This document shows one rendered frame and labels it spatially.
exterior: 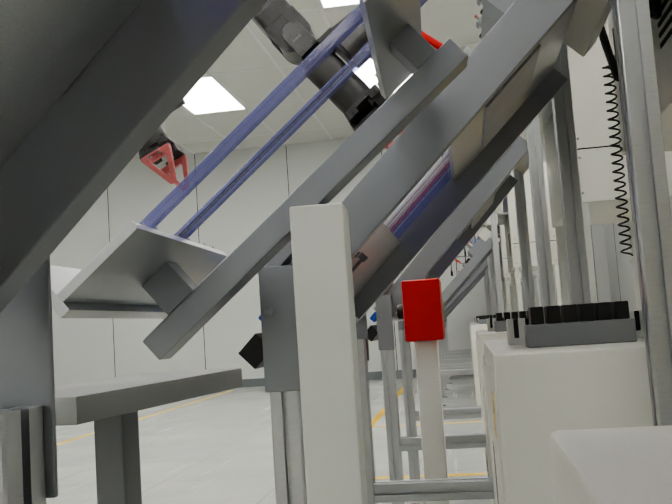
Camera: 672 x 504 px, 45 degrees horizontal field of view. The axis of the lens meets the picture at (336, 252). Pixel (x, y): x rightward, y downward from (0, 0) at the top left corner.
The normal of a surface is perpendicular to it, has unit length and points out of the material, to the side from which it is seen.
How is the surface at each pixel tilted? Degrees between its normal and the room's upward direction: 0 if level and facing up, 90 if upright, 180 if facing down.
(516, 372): 90
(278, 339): 90
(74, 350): 90
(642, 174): 90
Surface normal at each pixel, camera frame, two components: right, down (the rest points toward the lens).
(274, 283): -0.16, -0.08
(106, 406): 0.96, -0.09
